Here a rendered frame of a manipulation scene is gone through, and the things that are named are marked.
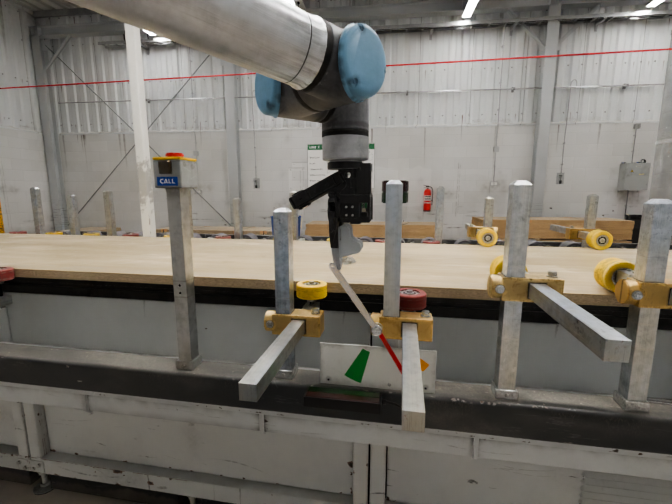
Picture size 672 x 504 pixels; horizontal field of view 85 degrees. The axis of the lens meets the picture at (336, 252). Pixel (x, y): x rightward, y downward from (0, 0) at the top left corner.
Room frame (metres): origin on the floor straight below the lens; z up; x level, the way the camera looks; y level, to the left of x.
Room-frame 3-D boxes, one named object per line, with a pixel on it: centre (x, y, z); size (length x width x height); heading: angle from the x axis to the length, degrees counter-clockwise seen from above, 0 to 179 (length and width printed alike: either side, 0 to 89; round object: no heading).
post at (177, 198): (0.89, 0.38, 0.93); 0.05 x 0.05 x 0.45; 80
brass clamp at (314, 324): (0.84, 0.10, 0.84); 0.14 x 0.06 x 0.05; 80
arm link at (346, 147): (0.74, -0.02, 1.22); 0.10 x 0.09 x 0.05; 170
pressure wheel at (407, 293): (0.85, -0.18, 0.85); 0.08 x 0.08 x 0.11
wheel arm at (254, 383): (0.74, 0.10, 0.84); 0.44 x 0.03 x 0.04; 170
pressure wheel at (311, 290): (0.93, 0.06, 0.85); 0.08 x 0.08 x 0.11
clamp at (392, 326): (0.79, -0.15, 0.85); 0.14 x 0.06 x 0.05; 80
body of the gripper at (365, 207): (0.73, -0.03, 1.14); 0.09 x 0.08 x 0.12; 80
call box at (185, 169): (0.89, 0.38, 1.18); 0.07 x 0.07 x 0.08; 80
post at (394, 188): (0.80, -0.12, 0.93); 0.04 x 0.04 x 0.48; 80
